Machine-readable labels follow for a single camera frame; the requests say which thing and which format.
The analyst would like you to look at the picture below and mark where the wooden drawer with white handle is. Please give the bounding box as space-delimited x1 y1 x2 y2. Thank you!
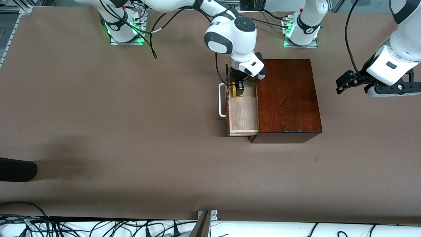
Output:
219 64 260 137

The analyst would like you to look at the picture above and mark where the dark wooden cabinet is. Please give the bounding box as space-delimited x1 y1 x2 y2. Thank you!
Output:
249 59 323 144

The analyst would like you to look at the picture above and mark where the black padded cylinder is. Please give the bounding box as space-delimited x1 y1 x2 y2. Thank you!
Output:
0 157 38 182

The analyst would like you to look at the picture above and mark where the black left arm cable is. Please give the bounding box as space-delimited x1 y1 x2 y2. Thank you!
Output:
344 0 377 84

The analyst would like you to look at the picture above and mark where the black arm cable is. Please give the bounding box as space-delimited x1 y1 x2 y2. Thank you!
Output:
99 0 245 87
344 0 377 84

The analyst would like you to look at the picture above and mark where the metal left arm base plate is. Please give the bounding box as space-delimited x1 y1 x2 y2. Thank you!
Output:
284 39 319 49

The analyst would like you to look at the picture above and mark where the black base power cable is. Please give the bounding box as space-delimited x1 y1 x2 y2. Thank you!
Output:
253 9 291 29

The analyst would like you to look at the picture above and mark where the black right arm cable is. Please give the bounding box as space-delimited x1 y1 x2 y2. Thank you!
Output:
99 0 245 87

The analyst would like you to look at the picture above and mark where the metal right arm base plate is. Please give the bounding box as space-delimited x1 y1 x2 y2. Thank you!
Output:
110 33 145 45

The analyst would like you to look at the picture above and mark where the small metal edge bracket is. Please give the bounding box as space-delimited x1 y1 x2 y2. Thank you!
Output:
197 209 218 222

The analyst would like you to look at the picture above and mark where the dark metal camera strut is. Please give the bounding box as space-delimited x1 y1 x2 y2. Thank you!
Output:
188 211 211 237

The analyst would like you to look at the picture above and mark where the tangled black cable bundle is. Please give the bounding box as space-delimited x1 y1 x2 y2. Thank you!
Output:
0 214 198 237

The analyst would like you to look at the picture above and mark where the long black looping cable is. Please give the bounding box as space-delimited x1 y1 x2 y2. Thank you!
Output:
0 201 50 220

